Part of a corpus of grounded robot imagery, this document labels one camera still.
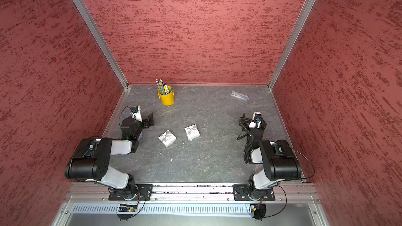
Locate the right aluminium corner post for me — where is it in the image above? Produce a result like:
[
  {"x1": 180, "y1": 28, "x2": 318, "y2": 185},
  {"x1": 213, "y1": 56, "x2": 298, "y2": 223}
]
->
[{"x1": 268, "y1": 0, "x2": 316, "y2": 91}]

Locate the aluminium front rail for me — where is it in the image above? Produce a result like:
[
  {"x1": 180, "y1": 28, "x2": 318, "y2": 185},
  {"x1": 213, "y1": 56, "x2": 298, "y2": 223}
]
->
[{"x1": 63, "y1": 183, "x2": 321, "y2": 204}]

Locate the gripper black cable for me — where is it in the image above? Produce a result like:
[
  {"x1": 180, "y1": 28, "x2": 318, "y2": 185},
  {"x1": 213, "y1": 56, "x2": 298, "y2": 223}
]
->
[
  {"x1": 118, "y1": 106, "x2": 138, "y2": 127},
  {"x1": 237, "y1": 117, "x2": 258, "y2": 141}
]

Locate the white slotted cable duct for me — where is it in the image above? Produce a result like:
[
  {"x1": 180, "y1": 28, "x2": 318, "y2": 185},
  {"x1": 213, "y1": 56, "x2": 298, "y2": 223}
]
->
[{"x1": 70, "y1": 203, "x2": 251, "y2": 217}]

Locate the clear plastic pencil case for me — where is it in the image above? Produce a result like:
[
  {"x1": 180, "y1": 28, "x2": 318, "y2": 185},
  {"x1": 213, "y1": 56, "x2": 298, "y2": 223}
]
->
[{"x1": 231, "y1": 91, "x2": 249, "y2": 100}]

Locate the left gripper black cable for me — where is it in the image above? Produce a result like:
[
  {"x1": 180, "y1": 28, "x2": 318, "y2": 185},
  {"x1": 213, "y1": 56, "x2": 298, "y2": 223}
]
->
[{"x1": 118, "y1": 106, "x2": 138, "y2": 127}]

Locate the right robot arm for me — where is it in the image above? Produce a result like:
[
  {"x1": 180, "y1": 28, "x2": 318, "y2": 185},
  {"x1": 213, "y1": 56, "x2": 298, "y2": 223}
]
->
[{"x1": 238, "y1": 115, "x2": 302, "y2": 201}]

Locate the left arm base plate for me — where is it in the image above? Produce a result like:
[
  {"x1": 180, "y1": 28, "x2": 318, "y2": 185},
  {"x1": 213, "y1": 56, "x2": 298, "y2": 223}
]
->
[{"x1": 108, "y1": 184, "x2": 153, "y2": 202}]

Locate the left aluminium corner post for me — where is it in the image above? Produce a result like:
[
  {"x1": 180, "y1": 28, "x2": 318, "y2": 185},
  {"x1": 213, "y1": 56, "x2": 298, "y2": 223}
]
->
[{"x1": 72, "y1": 0, "x2": 129, "y2": 90}]

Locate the bundle of coloured pencils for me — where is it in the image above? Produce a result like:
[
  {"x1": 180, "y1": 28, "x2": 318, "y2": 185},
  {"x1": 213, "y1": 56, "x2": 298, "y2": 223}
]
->
[{"x1": 156, "y1": 79, "x2": 170, "y2": 95}]

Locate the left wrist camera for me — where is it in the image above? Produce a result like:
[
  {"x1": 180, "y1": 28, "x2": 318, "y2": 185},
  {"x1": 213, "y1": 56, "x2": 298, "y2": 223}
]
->
[{"x1": 130, "y1": 106, "x2": 142, "y2": 122}]

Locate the white jewelry box left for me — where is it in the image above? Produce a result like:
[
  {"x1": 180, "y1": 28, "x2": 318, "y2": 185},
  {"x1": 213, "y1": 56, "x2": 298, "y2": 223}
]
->
[{"x1": 158, "y1": 130, "x2": 177, "y2": 148}]

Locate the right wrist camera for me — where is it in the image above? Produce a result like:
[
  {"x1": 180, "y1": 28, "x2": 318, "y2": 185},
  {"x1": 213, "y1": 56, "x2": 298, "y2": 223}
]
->
[{"x1": 249, "y1": 112, "x2": 263, "y2": 129}]

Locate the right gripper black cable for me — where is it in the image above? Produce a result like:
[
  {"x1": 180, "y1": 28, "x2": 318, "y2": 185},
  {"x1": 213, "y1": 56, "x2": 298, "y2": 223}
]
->
[{"x1": 237, "y1": 117, "x2": 258, "y2": 141}]

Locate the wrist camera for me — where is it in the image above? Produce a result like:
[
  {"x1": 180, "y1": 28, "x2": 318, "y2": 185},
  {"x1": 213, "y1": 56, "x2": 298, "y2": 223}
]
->
[
  {"x1": 130, "y1": 106, "x2": 142, "y2": 122},
  {"x1": 249, "y1": 112, "x2": 263, "y2": 129}
]

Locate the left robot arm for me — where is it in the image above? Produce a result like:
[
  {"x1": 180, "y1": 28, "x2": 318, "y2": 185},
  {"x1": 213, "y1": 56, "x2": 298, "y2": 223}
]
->
[{"x1": 64, "y1": 113, "x2": 155, "y2": 201}]

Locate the aluminium corner post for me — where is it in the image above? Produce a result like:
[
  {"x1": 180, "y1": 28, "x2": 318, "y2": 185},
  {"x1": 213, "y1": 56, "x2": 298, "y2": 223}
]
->
[
  {"x1": 72, "y1": 0, "x2": 129, "y2": 90},
  {"x1": 268, "y1": 0, "x2": 316, "y2": 91}
]

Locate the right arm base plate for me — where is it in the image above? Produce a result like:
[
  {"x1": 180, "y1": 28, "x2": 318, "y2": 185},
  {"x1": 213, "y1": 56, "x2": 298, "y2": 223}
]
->
[{"x1": 232, "y1": 184, "x2": 275, "y2": 202}]

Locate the yellow pencil cup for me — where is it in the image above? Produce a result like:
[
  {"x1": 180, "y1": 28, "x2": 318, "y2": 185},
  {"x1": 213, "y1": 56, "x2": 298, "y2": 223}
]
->
[{"x1": 158, "y1": 85, "x2": 175, "y2": 106}]

